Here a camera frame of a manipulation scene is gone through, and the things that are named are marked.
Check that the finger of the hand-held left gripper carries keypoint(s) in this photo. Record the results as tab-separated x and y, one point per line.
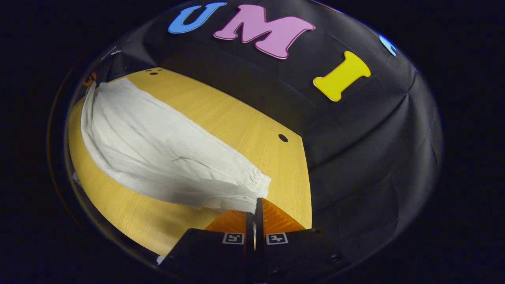
90	81

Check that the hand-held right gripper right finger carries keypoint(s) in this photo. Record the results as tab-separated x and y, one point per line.
292	256

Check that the white jeans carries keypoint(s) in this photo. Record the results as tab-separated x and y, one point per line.
158	150

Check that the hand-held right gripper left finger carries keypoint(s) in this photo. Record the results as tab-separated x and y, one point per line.
221	252

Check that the black backdrop cloth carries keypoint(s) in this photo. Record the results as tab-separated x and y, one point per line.
355	138

